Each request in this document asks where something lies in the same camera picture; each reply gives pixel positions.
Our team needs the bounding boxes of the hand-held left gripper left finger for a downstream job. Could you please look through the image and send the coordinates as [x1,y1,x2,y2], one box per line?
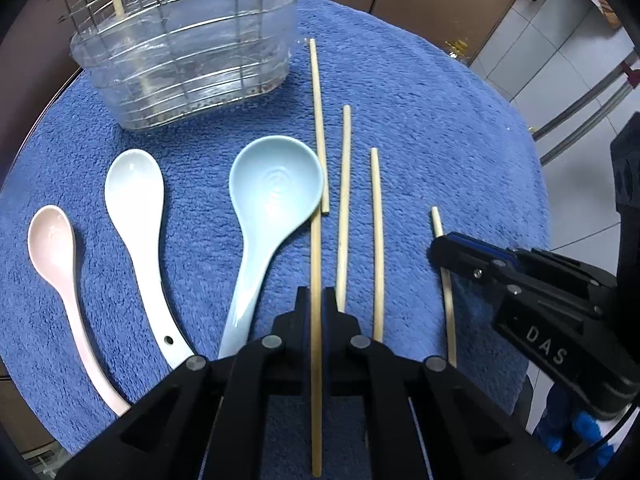
[57,285,313,480]

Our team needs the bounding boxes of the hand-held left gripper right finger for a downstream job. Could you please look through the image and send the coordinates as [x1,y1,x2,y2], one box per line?
[322,286,576,480]

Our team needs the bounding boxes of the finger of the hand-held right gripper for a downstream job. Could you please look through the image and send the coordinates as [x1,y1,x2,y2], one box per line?
[431,236,601,320]
[450,232,617,287]

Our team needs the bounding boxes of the light blue ceramic spoon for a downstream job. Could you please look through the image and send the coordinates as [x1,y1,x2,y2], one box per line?
[217,136,325,361]

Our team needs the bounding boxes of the white ceramic spoon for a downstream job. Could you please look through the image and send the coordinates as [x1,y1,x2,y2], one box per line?
[104,149,197,370]

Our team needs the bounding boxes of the pink ceramic spoon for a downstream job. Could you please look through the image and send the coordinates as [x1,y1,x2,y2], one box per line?
[27,205,132,417]

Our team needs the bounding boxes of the person's right hand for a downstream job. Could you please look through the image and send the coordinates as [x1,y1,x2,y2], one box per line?
[532,384,616,467]

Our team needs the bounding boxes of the blue towel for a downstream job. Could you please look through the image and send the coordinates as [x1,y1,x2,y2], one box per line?
[0,0,551,457]

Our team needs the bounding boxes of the black cable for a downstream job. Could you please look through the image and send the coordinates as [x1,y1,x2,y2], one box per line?
[565,402,633,462]

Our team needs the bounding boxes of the metal tube frame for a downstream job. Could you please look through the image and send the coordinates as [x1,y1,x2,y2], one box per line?
[531,62,640,165]

